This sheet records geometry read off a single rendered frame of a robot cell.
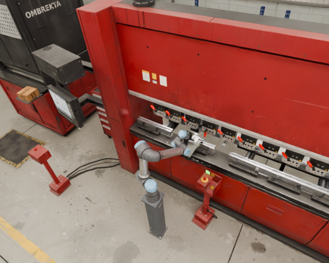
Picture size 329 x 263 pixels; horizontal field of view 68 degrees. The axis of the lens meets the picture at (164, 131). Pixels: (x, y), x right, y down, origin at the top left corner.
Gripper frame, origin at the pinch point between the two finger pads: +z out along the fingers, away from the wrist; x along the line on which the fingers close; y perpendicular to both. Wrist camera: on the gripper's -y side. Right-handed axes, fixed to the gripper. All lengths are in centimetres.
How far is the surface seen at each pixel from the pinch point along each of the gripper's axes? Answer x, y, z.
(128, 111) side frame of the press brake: 86, 4, -6
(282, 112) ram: -77, 46, -47
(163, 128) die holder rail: 40.7, 0.8, 10.0
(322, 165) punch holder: -119, 21, -17
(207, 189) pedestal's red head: -35, -43, 8
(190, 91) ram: 4, 42, -42
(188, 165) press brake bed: -0.9, -29.0, 25.3
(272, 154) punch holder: -81, 15, -10
